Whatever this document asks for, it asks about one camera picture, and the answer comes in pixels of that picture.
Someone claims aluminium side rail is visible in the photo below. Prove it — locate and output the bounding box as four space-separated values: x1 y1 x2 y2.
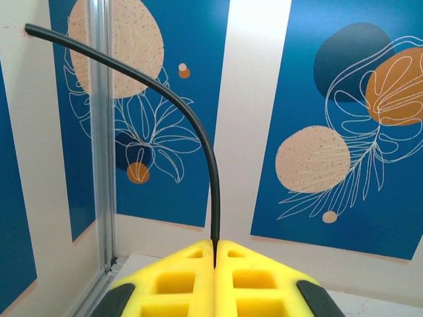
71 256 127 317

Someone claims blue floral wall poster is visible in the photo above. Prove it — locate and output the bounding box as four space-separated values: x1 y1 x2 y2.
48 0 98 244
0 59 38 310
112 0 231 229
250 0 423 262

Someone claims thin black cable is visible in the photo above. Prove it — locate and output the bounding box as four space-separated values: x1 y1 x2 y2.
24 22 221 268

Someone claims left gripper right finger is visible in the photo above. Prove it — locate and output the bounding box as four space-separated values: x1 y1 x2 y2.
214 239 346 317

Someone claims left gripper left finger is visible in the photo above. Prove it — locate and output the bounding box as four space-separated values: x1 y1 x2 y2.
91 239 217 317

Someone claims aluminium corner post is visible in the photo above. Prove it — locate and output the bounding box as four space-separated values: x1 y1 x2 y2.
87 0 118 272

